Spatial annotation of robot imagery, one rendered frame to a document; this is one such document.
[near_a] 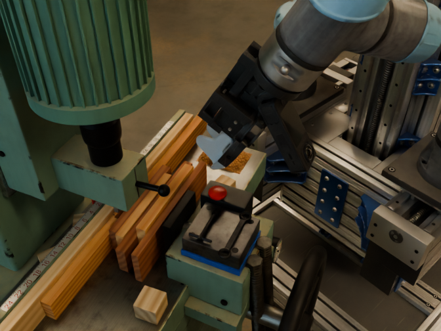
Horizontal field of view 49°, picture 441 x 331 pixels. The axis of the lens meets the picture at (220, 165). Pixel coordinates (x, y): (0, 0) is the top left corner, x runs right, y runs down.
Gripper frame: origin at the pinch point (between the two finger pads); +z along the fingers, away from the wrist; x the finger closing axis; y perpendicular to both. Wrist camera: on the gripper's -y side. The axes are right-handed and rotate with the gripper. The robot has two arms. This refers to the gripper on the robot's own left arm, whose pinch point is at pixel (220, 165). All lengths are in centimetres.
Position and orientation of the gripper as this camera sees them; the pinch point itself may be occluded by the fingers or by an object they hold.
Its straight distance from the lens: 73.6
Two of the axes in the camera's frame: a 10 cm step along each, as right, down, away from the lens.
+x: -4.1, 6.0, -6.8
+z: -4.6, 5.1, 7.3
